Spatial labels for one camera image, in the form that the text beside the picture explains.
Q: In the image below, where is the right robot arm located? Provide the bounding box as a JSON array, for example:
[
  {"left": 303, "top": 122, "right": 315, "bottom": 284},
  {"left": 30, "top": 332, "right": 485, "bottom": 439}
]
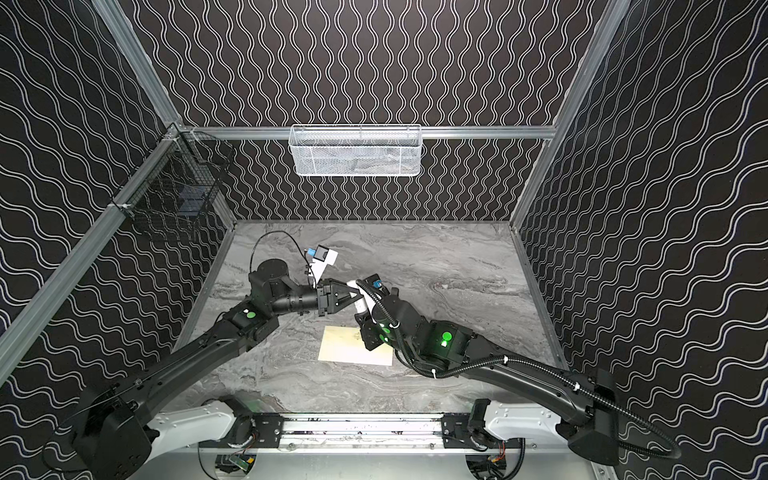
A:
[{"left": 355, "top": 294, "right": 619, "bottom": 466}]

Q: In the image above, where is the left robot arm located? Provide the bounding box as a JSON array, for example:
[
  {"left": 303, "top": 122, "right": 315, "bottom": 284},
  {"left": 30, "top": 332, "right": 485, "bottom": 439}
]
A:
[{"left": 68, "top": 259, "right": 366, "bottom": 479}]

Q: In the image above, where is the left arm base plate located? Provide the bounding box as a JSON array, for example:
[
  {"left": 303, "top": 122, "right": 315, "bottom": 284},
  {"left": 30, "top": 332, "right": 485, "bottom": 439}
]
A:
[{"left": 243, "top": 413, "right": 285, "bottom": 449}]

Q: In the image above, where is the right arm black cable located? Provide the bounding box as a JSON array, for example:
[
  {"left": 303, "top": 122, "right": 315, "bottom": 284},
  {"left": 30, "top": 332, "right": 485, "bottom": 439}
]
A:
[{"left": 356, "top": 278, "right": 682, "bottom": 460}]

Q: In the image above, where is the cream envelope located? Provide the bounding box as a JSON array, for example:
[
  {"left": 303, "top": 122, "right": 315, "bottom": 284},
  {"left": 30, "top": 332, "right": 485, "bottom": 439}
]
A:
[{"left": 318, "top": 326, "right": 394, "bottom": 367}]

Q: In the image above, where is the black wire basket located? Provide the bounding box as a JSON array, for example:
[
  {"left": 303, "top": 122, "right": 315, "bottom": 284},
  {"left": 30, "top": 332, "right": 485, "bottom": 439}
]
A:
[{"left": 120, "top": 131, "right": 235, "bottom": 244}]

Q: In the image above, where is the white wire mesh basket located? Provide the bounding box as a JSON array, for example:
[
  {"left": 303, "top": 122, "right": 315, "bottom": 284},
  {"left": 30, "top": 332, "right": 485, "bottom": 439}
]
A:
[{"left": 288, "top": 124, "right": 423, "bottom": 177}]

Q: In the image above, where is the white glue stick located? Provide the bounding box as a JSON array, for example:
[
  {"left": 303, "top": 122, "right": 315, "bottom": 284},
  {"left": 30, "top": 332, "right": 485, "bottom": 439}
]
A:
[{"left": 346, "top": 280, "right": 370, "bottom": 314}]

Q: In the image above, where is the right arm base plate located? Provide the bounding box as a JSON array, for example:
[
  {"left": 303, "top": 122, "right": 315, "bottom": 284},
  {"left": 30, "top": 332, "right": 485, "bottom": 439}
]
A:
[{"left": 440, "top": 413, "right": 487, "bottom": 452}]

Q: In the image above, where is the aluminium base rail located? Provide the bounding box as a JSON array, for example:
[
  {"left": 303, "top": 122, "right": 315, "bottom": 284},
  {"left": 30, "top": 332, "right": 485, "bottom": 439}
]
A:
[{"left": 203, "top": 411, "right": 529, "bottom": 454}]

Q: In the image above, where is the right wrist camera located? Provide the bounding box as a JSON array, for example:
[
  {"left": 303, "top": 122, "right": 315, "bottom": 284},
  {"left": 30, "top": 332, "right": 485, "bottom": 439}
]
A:
[{"left": 363, "top": 274, "right": 390, "bottom": 302}]

